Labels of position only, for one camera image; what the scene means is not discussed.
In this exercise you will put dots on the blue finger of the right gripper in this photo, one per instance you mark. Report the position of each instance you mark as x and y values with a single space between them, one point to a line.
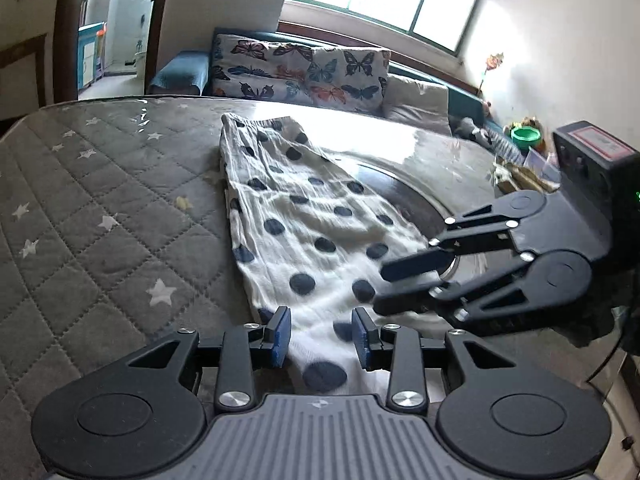
420 297
417 263

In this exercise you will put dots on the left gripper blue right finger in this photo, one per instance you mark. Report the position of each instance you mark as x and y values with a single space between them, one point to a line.
398 350

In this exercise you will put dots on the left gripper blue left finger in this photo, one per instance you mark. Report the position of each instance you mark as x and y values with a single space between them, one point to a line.
245 349

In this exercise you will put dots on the white polka dot garment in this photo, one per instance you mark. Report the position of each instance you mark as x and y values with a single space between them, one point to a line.
309 236

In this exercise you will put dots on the clear plastic storage box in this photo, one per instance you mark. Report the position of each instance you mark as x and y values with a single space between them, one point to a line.
545 167

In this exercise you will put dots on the folded yellow patterned blanket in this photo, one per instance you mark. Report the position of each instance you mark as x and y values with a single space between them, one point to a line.
510 178

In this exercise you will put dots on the green plastic bowl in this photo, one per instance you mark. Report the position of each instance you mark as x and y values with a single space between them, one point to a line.
525 137

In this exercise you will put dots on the grey plush toy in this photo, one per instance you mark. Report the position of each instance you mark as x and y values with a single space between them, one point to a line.
467 130

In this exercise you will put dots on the brown teddy bear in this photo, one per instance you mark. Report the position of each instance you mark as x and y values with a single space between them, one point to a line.
527 121

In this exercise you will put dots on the plain white cushion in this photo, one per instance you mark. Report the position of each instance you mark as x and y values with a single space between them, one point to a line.
419 104

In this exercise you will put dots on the grey quilted star table cover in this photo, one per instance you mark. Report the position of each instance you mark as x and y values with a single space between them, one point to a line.
118 282

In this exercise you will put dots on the colourful pinwheel toy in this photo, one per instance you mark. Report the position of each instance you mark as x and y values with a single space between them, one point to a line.
493 62

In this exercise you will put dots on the butterfly print pillow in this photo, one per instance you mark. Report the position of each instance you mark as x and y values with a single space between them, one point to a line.
338 78

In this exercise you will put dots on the blue sofa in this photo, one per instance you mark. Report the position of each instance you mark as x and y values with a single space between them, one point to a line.
188 73

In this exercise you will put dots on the blue white cabinet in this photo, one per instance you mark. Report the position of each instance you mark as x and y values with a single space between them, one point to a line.
90 43

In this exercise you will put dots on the dark wooden door frame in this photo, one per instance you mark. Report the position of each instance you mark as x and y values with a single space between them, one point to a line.
132 34

